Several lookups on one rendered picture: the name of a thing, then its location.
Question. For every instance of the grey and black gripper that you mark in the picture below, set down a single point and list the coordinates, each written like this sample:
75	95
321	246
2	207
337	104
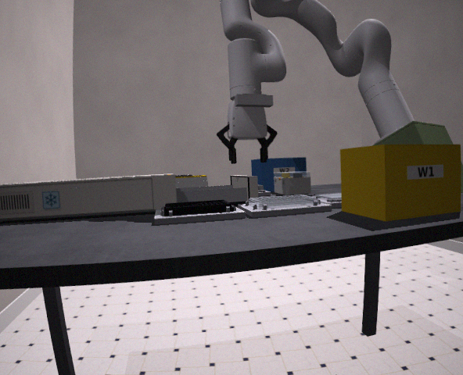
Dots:
247	123

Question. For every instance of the dark blue open bin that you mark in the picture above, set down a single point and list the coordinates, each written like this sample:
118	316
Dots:
265	170

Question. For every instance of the yellow box labelled w1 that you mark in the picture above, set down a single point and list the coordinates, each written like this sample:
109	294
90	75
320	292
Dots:
395	182

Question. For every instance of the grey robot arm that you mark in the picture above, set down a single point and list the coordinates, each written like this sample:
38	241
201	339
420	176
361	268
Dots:
255	55

